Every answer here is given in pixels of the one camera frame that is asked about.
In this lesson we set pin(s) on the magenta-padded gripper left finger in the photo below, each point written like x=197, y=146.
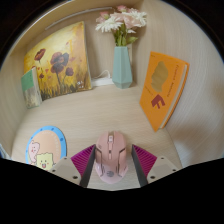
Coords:
x=81, y=163

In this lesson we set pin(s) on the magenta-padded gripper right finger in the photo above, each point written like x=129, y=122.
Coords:
x=145, y=161

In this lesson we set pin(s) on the pink computer mouse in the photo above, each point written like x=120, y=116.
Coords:
x=111, y=156

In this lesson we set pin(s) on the round blue-rimmed cartoon mouse pad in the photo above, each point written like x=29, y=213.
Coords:
x=50, y=143

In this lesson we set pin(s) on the orange book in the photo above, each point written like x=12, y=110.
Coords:
x=161, y=90

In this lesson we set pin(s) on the green book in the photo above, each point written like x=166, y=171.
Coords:
x=30, y=88

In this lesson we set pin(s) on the teal faceted vase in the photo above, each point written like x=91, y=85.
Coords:
x=122, y=68

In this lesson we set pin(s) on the yellow poppy flower painting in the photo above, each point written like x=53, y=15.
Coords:
x=60, y=60

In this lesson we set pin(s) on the pink and white flower bouquet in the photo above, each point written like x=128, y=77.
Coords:
x=120, y=20

